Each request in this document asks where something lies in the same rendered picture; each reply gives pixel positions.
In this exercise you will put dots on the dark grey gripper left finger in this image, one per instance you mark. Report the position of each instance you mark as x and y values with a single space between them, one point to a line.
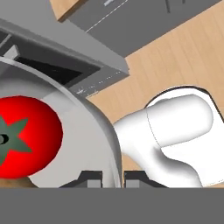
91 176

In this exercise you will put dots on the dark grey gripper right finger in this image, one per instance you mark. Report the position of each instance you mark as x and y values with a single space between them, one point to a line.
134 176

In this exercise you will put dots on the clear round vegetable container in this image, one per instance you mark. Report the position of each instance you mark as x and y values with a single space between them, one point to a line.
83 137

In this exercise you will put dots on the red tomato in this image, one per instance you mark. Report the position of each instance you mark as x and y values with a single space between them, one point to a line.
38 137

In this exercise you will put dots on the brown sweet potato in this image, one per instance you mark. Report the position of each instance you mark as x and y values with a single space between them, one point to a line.
16 183

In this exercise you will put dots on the white rounded shape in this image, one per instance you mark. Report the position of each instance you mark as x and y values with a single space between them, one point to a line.
175 131

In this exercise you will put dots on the grey cupboard run, wooden top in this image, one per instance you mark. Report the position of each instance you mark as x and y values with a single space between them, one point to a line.
131 26

